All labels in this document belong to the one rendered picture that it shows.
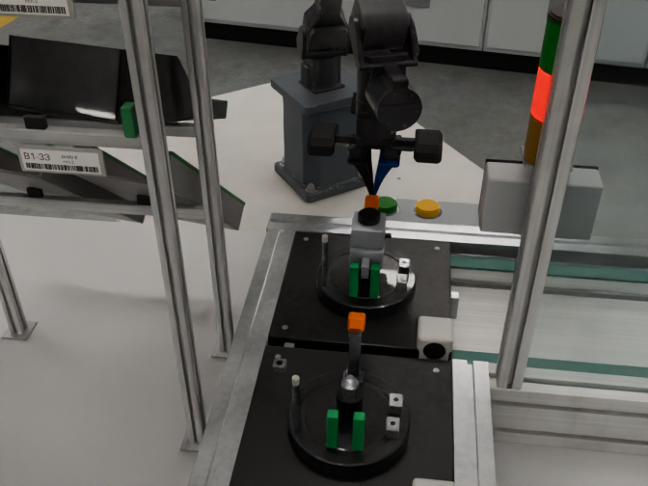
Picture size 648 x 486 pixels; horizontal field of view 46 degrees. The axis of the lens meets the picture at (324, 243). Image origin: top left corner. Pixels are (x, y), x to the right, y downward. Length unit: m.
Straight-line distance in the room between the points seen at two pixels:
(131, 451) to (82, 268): 0.41
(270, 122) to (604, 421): 1.02
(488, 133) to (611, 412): 2.64
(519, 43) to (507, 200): 3.31
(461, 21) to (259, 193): 2.75
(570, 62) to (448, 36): 3.42
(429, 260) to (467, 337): 0.13
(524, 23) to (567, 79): 3.35
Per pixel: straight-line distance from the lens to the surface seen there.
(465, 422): 0.94
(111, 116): 0.80
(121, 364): 1.16
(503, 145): 3.50
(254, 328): 1.05
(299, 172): 1.47
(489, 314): 1.15
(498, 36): 4.13
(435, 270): 1.13
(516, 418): 1.02
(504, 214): 0.85
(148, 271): 1.32
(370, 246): 1.01
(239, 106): 1.82
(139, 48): 0.71
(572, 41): 0.73
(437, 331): 1.00
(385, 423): 0.89
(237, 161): 1.60
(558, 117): 0.76
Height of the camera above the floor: 1.66
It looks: 37 degrees down
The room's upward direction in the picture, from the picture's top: straight up
